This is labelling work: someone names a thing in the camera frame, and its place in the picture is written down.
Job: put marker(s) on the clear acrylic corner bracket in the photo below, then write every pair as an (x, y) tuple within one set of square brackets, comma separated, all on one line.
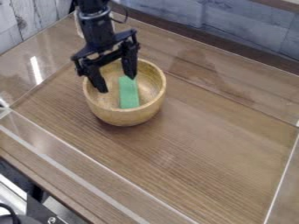
[(78, 24)]

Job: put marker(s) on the round wooden bowl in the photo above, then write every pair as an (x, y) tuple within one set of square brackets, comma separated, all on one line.
[(151, 88)]

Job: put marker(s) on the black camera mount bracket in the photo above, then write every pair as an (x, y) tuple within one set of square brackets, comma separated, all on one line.
[(40, 212)]

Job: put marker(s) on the green rectangular block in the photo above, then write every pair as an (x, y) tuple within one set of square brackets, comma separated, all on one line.
[(128, 95)]

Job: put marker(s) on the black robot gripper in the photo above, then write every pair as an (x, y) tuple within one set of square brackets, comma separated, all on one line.
[(106, 45)]

